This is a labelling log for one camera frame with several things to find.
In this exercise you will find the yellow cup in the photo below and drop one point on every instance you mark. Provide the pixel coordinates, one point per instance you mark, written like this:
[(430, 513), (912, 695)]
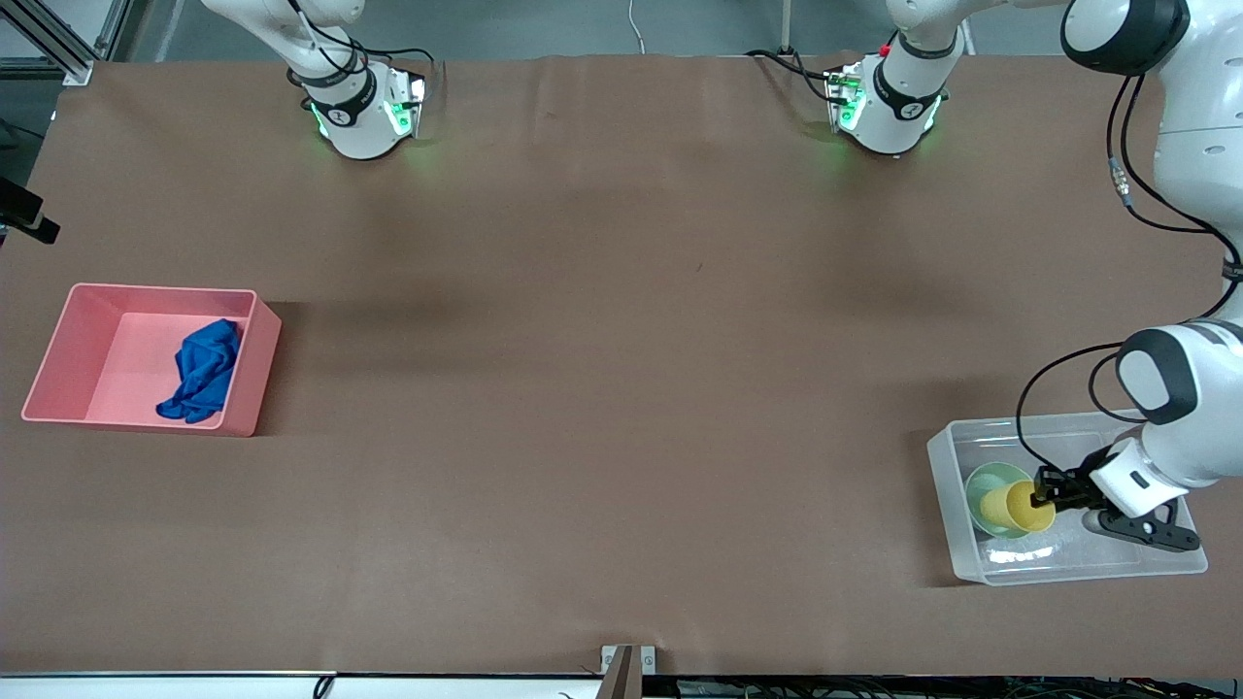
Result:
[(1005, 507)]

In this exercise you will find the green bowl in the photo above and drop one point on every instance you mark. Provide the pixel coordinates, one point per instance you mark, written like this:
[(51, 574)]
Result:
[(986, 481)]

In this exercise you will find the blue cloth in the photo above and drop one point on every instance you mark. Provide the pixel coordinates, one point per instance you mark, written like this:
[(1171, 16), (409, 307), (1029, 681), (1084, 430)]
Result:
[(204, 374)]

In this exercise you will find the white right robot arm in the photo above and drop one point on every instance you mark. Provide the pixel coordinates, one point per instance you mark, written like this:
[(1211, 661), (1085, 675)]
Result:
[(340, 107)]

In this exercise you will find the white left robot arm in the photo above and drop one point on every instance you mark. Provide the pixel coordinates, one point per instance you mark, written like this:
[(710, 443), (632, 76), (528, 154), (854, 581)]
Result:
[(1199, 107)]

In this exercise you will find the clear plastic box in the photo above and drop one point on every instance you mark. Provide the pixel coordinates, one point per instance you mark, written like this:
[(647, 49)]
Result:
[(1049, 568)]

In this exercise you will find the brown table mat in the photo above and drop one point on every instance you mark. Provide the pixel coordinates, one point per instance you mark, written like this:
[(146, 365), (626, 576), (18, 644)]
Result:
[(621, 388)]

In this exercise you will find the pink plastic bin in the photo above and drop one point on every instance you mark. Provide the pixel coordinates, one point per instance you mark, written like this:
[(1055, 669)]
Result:
[(117, 349)]

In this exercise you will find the metal table bracket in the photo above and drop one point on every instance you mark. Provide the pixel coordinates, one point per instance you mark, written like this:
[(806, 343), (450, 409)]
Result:
[(626, 670)]

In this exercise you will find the white table edge rail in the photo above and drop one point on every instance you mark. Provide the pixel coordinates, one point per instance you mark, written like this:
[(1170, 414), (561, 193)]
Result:
[(291, 687)]

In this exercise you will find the aluminium frame profile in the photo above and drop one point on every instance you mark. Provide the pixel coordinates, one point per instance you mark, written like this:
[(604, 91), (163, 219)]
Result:
[(58, 44)]

